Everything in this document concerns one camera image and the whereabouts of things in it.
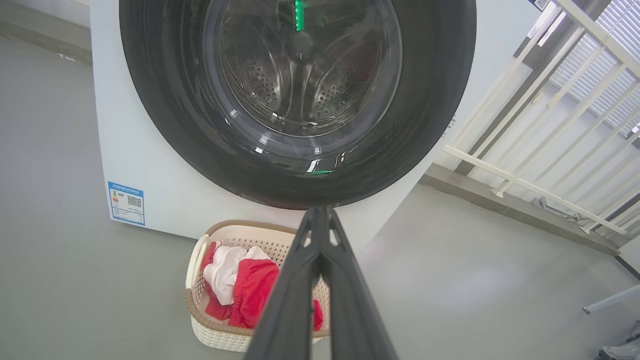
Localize grey railing foot bracket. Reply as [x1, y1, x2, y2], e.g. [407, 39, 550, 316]
[531, 196, 583, 222]

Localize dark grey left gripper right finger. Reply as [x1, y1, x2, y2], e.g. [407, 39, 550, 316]
[320, 206, 399, 360]

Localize white pole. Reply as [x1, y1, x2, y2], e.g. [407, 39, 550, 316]
[583, 284, 640, 315]

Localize round dark washing machine door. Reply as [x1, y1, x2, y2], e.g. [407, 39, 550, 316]
[119, 0, 477, 210]

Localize white grey floor device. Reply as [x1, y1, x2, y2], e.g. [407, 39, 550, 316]
[598, 336, 640, 360]

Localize white metal railing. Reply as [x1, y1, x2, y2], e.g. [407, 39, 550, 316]
[442, 0, 640, 238]

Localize white window blind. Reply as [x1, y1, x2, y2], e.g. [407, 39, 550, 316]
[550, 0, 640, 138]

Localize stainless steel washing machine drum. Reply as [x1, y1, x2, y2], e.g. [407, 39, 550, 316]
[215, 0, 401, 138]

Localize blue energy label sticker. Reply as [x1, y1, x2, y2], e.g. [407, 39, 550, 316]
[107, 181, 146, 227]

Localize red and white clothes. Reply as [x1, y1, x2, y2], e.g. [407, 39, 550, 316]
[201, 241, 324, 332]

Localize cream perforated laundry basket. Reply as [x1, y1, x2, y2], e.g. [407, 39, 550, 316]
[185, 220, 332, 353]

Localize white washing machine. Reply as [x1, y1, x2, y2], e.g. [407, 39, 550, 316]
[90, 0, 556, 256]

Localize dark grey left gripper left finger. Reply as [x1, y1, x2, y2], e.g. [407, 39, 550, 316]
[243, 206, 322, 360]

